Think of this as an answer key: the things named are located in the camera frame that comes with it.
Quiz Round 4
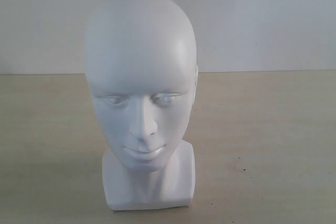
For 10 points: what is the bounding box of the white mannequin head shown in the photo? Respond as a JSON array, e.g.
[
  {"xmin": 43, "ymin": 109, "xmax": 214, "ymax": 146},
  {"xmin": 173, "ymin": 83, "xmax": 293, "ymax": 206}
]
[{"xmin": 85, "ymin": 0, "xmax": 198, "ymax": 210}]

